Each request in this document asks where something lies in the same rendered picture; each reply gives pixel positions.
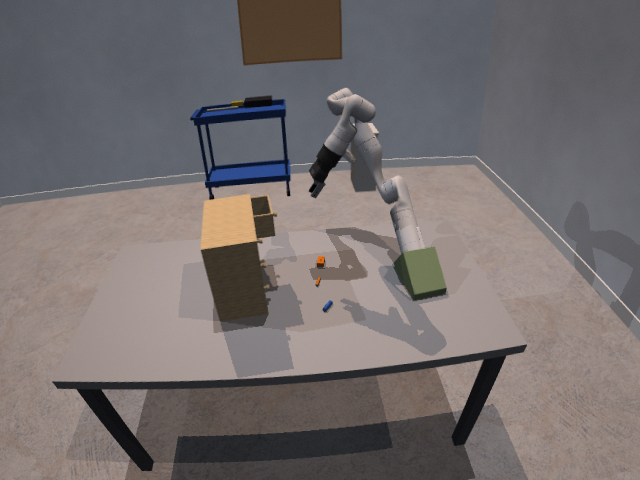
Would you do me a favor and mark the wooden chest of drawers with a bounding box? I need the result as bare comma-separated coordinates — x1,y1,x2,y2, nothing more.
201,194,268,321

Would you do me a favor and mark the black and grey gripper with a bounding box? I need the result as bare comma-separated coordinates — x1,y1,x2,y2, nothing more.
308,133,356,198

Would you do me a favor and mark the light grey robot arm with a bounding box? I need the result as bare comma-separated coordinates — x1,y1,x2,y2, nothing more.
327,88,425,254

